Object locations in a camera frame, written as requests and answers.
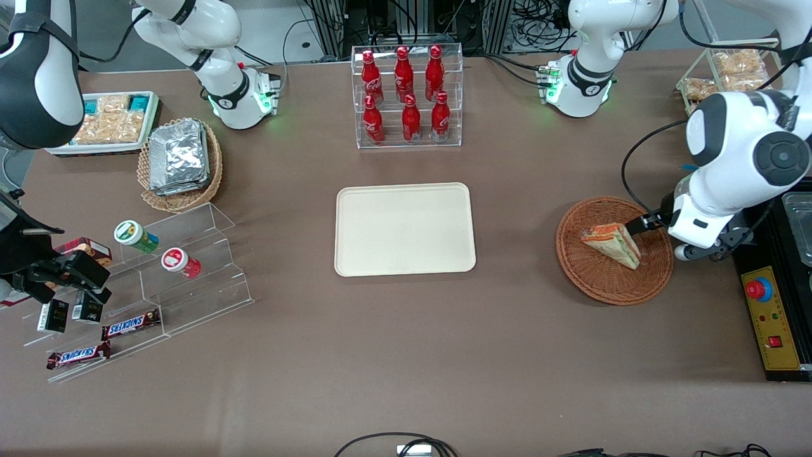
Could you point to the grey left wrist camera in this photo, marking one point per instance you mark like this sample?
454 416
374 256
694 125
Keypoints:
698 252

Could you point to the brown round wicker basket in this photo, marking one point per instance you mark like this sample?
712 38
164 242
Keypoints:
602 279

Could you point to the red emergency stop button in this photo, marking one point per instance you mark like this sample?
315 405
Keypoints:
756 290

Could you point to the clear acrylic bottle rack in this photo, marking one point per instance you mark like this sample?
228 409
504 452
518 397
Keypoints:
406 145

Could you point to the green jar with white lid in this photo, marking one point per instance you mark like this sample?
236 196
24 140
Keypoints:
130 233

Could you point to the black control box yellow panel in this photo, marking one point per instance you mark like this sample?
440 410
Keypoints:
777 317

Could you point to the red-brown carton box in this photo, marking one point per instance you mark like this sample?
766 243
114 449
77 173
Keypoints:
89 249

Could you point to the clear acrylic stepped stand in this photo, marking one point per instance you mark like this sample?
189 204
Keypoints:
209 254

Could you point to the aluminium frame post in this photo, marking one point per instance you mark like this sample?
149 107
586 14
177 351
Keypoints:
498 25
328 28

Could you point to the tan oval wicker basket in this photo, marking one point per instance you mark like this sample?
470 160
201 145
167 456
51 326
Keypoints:
181 202

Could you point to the red jar with white lid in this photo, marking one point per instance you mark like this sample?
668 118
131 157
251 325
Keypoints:
172 259

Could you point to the white rectangular snack tray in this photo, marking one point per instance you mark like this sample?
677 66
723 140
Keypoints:
95 150

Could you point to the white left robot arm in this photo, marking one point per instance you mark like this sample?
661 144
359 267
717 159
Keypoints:
717 184

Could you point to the teal snack packet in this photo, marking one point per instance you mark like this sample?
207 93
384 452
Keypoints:
139 101
91 108

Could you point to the clear bag of beige crackers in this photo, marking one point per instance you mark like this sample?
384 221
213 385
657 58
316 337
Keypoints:
113 105
108 128

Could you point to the beige rectangular plastic tray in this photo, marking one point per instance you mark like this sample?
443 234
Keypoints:
406 228

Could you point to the red cola bottle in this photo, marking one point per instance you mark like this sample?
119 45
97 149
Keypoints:
411 122
440 119
372 76
434 73
403 73
373 124

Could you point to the silver foil packet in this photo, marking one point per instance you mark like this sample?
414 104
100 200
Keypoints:
177 152
184 189

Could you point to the clear bag of fried snacks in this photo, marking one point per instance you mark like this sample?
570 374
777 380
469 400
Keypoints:
737 61
700 89
745 82

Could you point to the small white device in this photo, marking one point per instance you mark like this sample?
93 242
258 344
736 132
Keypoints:
413 451

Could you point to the steel rectangular pan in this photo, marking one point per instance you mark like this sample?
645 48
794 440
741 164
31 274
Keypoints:
800 219

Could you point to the triangular sandwich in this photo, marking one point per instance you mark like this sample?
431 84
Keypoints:
612 249

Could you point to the small black box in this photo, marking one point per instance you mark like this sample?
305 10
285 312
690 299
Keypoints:
52 316
87 308

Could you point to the brown Snickers bar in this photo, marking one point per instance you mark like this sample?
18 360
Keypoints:
77 356
130 325

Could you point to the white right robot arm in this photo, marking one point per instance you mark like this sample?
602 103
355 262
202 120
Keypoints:
216 25

